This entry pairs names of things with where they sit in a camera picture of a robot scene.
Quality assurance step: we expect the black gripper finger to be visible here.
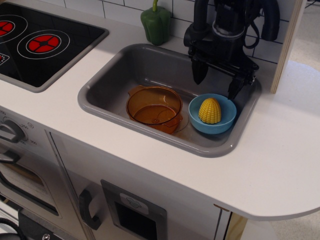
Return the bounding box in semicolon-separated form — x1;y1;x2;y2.
192;59;209;85
227;76;246;100

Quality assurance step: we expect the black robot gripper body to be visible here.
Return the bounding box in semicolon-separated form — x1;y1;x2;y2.
187;32;259;85

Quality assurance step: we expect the yellow toy corn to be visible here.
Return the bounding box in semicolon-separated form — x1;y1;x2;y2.
198;97;222;124

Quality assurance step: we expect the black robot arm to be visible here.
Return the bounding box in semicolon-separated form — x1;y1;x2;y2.
183;0;259;100

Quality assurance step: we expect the light blue bowl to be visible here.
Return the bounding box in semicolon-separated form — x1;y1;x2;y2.
188;93;237;135

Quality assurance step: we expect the grey sink basin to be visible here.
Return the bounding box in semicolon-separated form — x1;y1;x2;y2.
78;44;262;158

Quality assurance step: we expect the black toy faucet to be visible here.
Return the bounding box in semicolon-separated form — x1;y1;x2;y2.
183;0;280;49

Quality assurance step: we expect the orange transparent pot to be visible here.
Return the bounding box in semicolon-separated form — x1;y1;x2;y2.
126;85;183;134

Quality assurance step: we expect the green toy bell pepper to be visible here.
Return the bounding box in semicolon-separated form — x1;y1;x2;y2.
140;0;171;46

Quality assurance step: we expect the wooden side panel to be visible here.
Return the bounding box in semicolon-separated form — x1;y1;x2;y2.
270;0;307;94

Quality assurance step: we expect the white cabinet door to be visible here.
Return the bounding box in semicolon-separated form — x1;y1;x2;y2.
51;132;228;240

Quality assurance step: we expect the black toy stovetop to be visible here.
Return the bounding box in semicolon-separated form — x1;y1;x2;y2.
0;2;109;93

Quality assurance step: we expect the grey dispenser panel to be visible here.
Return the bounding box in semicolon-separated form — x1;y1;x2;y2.
100;179;168;240

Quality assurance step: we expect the grey oven knob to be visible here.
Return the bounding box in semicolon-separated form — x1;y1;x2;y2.
0;120;26;143

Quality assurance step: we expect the toy oven door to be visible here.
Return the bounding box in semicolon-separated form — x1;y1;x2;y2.
0;141;59;217

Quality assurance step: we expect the black cabinet door handle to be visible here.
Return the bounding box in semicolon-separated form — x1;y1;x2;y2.
78;189;102;231

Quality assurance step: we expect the grey oven door handle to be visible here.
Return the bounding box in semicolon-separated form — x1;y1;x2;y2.
0;147;21;164

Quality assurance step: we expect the black cable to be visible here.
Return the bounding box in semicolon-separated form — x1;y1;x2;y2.
0;216;23;240

